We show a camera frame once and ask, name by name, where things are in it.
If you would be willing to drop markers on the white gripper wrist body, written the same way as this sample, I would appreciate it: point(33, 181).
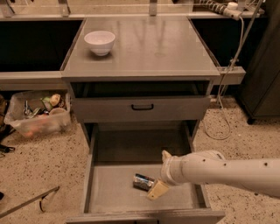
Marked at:
point(165, 171)

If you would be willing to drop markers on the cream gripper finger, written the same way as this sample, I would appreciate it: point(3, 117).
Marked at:
point(158, 189)
point(165, 155)

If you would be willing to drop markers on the silver blue redbull can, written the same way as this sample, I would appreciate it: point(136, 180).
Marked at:
point(143, 182)

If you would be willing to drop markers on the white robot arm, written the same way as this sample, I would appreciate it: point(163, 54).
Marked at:
point(208, 167)

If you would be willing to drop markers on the grey drawer cabinet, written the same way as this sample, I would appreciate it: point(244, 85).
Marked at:
point(151, 57)

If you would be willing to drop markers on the dark cabinet on wheels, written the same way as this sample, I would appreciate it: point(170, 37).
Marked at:
point(259, 92)

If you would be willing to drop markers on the metal rod on floor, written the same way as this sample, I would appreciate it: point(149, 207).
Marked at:
point(29, 201)

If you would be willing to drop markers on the white ceramic bowl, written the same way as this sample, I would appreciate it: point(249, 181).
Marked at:
point(100, 42)

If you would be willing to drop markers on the clear plastic storage bin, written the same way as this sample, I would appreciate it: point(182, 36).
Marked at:
point(33, 113)

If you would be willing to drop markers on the white power strip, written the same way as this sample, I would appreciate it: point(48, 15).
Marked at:
point(218, 8)

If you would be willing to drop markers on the black drawer handle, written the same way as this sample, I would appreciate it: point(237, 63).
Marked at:
point(142, 107)

